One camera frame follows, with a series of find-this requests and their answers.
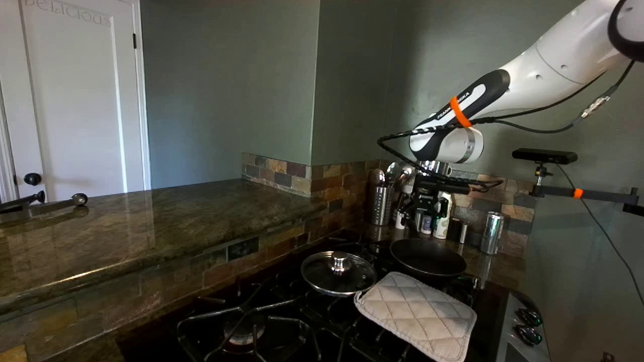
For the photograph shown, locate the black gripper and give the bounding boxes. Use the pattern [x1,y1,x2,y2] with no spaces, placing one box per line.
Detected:
[410,188,451,237]

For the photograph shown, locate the black frying pan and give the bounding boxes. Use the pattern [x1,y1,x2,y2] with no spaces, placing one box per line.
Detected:
[389,237,470,281]

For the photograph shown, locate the white quilted potholder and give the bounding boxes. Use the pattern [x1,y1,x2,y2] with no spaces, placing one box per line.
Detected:
[352,269,479,362]

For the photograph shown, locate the glass lid with knob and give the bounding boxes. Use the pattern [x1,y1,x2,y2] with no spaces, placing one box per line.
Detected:
[298,250,379,300]

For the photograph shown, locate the black stove knob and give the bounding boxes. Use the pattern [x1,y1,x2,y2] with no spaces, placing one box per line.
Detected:
[516,325,547,348]
[517,306,546,328]

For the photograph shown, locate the black gas stove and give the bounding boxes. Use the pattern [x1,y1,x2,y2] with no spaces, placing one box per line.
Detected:
[118,230,556,362]

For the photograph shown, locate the white plastic bottle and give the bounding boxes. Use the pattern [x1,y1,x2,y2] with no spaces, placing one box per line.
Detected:
[430,188,455,241]

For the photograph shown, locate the shiny chrome vessel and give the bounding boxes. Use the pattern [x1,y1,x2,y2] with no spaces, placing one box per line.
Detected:
[384,159,421,202]

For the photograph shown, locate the silver thermos bottle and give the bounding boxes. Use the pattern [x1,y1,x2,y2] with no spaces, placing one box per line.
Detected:
[368,167,395,230]

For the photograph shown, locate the silver metal can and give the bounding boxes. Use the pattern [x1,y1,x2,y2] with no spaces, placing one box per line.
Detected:
[479,209,507,258]

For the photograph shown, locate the white panel door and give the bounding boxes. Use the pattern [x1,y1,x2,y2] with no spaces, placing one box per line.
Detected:
[18,0,154,202]

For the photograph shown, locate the orange velcro strap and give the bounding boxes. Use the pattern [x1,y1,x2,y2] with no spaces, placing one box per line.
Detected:
[447,95,476,131]

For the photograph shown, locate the black stereo camera bar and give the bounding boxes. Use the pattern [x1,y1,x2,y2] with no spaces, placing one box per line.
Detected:
[511,146,580,167]

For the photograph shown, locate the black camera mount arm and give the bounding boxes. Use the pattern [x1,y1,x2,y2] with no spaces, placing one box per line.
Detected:
[528,162,644,216]

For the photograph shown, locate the black camera cable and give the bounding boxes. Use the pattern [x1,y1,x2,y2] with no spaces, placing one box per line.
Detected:
[556,162,644,308]

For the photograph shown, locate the wall outlet plate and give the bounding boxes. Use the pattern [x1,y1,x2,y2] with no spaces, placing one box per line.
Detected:
[225,235,261,263]

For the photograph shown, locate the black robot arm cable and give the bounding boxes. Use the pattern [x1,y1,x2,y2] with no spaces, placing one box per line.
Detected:
[377,59,636,168]

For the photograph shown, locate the black tool handle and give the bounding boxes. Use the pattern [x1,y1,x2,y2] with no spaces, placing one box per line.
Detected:
[0,188,46,216]

